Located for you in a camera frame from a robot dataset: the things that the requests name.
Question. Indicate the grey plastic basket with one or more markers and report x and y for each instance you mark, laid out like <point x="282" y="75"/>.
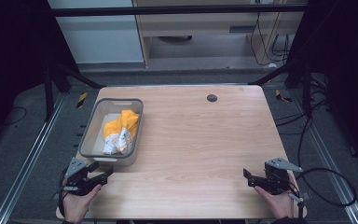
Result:
<point x="96" y="137"/>

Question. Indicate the round grey table grommet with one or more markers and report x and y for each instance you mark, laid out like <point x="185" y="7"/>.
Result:
<point x="212" y="98"/>

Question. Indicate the black horizontal metal bar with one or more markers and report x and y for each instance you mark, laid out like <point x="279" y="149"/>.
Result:
<point x="167" y="10"/>

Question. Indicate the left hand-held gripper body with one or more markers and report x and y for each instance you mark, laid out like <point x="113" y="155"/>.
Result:
<point x="76" y="174"/>

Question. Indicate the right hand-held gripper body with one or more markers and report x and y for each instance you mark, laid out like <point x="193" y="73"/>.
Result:
<point x="276" y="179"/>

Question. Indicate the yellow and black floor tape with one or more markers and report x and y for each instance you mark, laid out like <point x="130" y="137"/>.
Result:
<point x="81" y="100"/>
<point x="282" y="97"/>

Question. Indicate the white cabinet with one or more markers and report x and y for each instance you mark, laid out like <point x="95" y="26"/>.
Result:
<point x="99" y="37"/>

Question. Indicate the black metal stand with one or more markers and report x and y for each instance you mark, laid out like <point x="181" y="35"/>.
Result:
<point x="48" y="93"/>
<point x="306" y="93"/>

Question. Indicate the person's right hand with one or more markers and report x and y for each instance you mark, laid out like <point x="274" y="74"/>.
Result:
<point x="281" y="203"/>

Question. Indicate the person's left hand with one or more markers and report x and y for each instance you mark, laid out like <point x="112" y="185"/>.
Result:
<point x="74" y="207"/>

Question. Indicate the aluminium floor rail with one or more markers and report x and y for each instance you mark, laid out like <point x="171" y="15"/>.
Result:
<point x="28" y="161"/>
<point x="332" y="168"/>

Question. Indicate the yellow and white cloth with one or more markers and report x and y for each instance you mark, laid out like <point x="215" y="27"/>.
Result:
<point x="122" y="127"/>

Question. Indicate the light wooden desk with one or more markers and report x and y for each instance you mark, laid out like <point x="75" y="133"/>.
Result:
<point x="199" y="26"/>

